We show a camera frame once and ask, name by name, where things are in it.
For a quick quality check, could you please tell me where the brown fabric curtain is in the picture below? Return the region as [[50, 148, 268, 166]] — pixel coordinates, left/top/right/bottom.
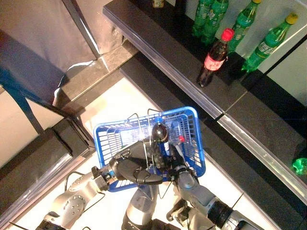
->
[[0, 0, 96, 104]]

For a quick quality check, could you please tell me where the blue plastic shopping basket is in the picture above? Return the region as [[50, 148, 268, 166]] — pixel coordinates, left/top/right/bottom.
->
[[93, 106, 206, 192]]

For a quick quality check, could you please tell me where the black metal shelf board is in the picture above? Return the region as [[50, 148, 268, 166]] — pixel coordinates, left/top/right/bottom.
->
[[102, 0, 307, 204], [119, 51, 307, 230]]

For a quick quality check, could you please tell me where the dark display stand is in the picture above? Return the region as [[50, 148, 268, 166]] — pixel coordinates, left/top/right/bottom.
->
[[0, 118, 96, 230]]

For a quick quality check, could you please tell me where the green Sprite bottle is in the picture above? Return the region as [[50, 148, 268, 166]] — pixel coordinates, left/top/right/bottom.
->
[[291, 156, 307, 177], [241, 12, 299, 73], [201, 0, 230, 46], [227, 0, 262, 54], [191, 0, 213, 38]]

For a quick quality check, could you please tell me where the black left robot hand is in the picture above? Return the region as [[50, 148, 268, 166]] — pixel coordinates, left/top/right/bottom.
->
[[109, 140, 164, 186]]

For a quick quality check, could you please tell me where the grey stone plinth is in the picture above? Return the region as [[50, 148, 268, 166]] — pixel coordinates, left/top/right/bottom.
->
[[54, 39, 139, 106]]

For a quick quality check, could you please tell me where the Pepsi bottle blue label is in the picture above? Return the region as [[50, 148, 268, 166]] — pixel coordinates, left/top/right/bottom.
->
[[150, 116, 174, 159]]

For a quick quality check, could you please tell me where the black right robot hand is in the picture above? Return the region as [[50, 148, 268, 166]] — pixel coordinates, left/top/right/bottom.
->
[[153, 145, 193, 178]]

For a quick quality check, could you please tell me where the dark metal post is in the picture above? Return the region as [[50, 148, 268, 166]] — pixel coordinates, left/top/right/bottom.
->
[[61, 0, 101, 60]]

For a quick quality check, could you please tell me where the silver left robot leg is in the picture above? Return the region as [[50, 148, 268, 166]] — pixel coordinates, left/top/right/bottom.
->
[[121, 184, 160, 230]]

